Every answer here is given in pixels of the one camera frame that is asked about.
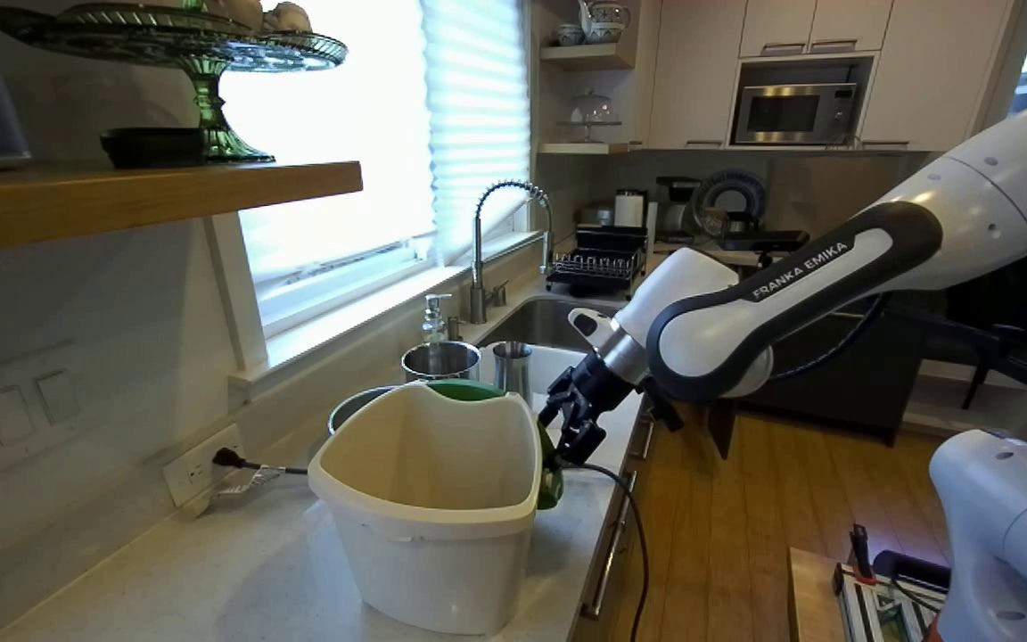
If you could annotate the chrome kitchen faucet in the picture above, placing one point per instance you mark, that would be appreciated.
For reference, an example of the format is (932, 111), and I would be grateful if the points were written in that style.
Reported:
(482, 254)

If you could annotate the white upper wall cabinets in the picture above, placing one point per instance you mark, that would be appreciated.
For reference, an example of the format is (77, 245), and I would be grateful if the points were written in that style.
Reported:
(846, 31)

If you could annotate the white light switch plate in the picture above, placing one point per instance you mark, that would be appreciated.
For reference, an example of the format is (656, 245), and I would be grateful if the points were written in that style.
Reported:
(25, 411)

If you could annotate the white framed kitchen window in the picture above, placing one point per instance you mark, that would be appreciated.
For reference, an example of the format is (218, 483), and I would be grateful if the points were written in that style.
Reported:
(337, 154)

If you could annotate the tall stainless steel canister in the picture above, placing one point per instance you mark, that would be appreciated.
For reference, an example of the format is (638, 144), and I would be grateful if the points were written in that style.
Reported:
(510, 367)

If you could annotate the large stainless steel pot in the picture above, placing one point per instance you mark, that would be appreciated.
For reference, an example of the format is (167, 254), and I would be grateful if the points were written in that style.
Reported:
(440, 357)

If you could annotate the small black bowl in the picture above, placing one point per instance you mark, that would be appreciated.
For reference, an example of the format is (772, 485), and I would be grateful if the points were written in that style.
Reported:
(151, 144)

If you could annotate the dark kitchen island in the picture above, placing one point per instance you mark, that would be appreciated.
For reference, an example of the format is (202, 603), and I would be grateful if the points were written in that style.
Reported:
(857, 367)

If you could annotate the stainless steel microwave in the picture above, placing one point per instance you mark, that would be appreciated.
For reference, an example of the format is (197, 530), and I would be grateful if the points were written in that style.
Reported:
(796, 111)

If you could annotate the white pleated window blind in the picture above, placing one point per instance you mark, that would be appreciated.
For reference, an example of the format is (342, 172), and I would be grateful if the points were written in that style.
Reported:
(479, 120)

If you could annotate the green glass cake stand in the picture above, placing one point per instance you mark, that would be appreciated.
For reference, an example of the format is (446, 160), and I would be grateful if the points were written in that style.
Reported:
(197, 46)

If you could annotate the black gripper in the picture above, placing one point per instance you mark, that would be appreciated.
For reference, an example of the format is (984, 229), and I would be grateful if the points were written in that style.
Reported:
(598, 388)

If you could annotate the white wall outlet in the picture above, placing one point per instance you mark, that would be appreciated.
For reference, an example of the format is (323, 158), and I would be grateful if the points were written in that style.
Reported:
(197, 467)

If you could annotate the black dish rack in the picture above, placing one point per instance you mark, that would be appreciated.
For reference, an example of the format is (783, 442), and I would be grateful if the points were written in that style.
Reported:
(594, 265)

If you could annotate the wooden wall shelf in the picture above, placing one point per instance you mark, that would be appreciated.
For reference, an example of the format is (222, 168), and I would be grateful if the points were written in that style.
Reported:
(144, 196)

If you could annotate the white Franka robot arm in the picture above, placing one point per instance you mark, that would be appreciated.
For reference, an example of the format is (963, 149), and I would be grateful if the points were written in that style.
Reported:
(799, 288)

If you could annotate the green plastic bin lid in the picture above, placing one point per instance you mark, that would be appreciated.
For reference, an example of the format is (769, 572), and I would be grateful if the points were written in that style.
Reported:
(549, 483)

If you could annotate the robot mounting cart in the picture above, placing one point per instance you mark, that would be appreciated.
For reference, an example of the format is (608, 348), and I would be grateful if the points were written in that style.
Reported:
(870, 594)

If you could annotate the white plastic compost bin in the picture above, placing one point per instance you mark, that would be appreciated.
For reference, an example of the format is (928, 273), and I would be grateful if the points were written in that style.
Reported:
(430, 521)

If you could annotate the glass soap dispenser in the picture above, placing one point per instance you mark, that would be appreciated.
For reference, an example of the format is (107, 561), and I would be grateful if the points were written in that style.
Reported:
(435, 323)

